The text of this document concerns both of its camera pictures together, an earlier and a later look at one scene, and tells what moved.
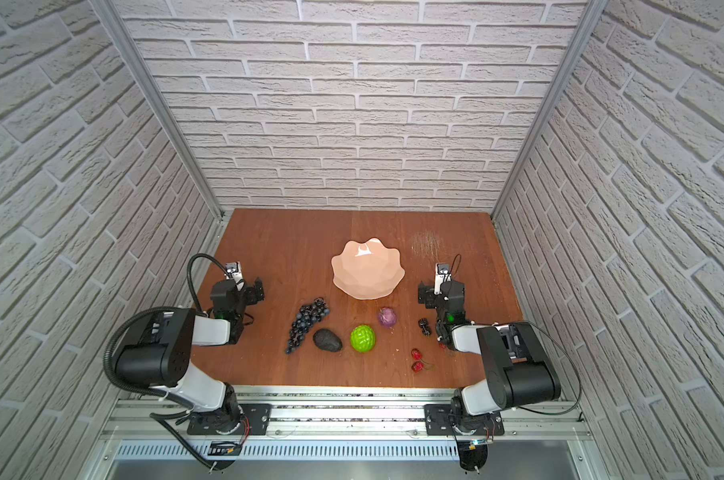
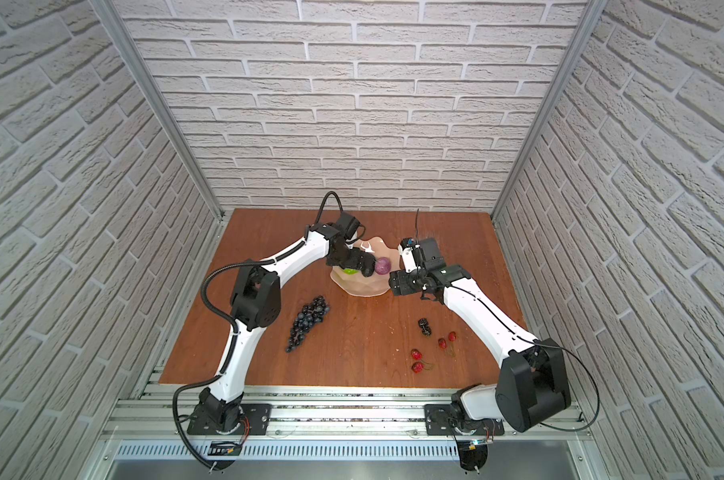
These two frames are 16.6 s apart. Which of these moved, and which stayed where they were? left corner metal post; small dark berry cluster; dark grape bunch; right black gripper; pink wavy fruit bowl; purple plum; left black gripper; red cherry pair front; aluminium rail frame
Moved: left black gripper; right black gripper; purple plum
Stayed: left corner metal post; small dark berry cluster; aluminium rail frame; pink wavy fruit bowl; red cherry pair front; dark grape bunch
